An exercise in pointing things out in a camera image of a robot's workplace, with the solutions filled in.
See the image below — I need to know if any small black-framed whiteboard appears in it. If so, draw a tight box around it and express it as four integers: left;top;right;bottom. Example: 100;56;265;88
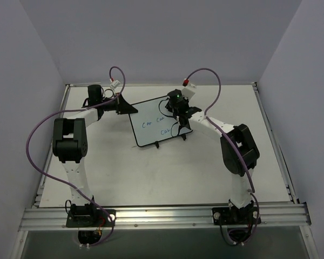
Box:
129;96;192;147

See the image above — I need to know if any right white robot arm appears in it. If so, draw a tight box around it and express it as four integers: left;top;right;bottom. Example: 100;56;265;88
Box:
165;89;260;223

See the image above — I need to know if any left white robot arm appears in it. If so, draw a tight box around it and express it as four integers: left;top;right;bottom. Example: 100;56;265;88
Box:
52;80;138;226

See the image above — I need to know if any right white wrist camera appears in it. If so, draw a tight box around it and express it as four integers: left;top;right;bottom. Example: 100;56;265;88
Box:
181;79;197;100

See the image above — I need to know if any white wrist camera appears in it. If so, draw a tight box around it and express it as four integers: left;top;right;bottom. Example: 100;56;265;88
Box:
110;79;120;90
181;79;197;100

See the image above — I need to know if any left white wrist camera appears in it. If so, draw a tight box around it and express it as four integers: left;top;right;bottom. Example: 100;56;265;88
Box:
110;79;120;90

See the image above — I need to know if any whiteboard wire stand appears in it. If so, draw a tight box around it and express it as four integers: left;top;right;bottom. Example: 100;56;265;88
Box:
153;134;187;149

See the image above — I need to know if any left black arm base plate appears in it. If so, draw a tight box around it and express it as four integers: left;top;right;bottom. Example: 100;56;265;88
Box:
65;206;115;228

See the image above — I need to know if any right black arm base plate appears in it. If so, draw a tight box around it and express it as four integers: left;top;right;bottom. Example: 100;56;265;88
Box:
212;207;248;226

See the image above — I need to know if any aluminium right side rail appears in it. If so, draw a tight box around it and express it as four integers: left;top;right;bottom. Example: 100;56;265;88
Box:
252;82;299;204

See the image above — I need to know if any aluminium rail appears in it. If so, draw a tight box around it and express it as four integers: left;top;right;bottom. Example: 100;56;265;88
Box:
252;82;299;204
18;202;311;231

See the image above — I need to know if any aluminium front rail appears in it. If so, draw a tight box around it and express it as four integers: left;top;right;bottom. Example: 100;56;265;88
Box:
18;202;311;231

